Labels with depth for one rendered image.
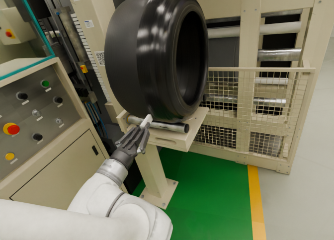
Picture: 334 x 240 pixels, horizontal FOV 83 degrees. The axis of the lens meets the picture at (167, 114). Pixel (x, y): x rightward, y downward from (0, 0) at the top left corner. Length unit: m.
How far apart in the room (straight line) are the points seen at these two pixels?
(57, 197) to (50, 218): 0.86
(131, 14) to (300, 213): 1.62
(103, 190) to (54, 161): 0.59
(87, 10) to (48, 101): 0.48
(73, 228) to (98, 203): 0.20
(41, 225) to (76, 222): 0.05
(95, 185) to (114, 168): 0.07
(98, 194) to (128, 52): 0.44
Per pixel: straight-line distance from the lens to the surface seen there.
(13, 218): 0.37
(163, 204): 1.69
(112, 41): 0.73
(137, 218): 0.50
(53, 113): 1.14
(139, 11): 0.73
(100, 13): 0.96
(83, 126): 1.20
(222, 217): 1.63
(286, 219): 1.70
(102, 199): 0.58
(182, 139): 0.88
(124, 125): 1.03
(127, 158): 0.65
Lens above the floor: 1.46
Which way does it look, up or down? 34 degrees down
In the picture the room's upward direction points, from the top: 13 degrees counter-clockwise
